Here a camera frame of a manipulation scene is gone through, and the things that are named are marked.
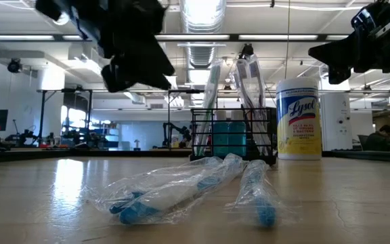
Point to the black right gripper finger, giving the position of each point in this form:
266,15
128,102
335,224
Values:
337,45
337,59

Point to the background black robot arm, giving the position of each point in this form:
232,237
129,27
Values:
168,130

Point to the Lysol wipes canister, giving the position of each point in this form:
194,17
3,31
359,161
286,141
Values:
298,128

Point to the person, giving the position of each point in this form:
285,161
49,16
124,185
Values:
379,140

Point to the ceiling light strip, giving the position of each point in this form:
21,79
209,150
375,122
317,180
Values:
195,37
278,37
15,37

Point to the silver ceiling duct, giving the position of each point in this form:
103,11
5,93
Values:
201,13

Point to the purple toothbrush twin pack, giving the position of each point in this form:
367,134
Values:
242,84

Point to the blue toothbrush twin pack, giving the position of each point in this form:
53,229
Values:
168,200

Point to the black ceiling camera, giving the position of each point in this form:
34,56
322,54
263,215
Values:
14,65

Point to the white round pillar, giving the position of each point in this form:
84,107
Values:
51,112
337,118

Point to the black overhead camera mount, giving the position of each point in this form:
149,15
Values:
247,50

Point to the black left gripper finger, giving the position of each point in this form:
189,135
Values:
151,79
147,54

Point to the blue single toothbrush pack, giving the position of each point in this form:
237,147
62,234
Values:
259,200

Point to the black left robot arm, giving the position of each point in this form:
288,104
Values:
130,13

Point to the background black workstation frame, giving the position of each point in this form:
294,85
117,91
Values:
169,118
42,115

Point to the teal toothpaste tube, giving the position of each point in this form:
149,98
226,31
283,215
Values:
220,135

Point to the cluttered background workbench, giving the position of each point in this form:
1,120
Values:
22,140

